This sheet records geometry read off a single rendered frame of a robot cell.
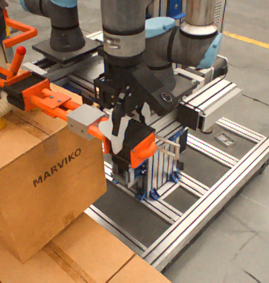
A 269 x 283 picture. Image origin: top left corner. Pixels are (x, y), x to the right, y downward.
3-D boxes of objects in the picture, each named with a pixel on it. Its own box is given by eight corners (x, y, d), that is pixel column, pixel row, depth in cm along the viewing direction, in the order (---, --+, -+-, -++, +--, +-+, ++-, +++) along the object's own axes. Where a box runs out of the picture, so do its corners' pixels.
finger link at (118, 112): (120, 131, 73) (129, 91, 70) (126, 134, 72) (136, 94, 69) (105, 134, 69) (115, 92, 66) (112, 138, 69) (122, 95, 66)
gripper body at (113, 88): (118, 90, 77) (117, 37, 70) (149, 104, 73) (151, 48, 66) (94, 105, 73) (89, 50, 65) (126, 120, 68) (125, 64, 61)
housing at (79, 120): (67, 131, 85) (64, 115, 82) (87, 117, 89) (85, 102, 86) (88, 142, 81) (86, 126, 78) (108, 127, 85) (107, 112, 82)
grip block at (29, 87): (5, 102, 95) (0, 83, 91) (35, 87, 101) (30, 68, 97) (25, 113, 91) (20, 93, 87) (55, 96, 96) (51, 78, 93)
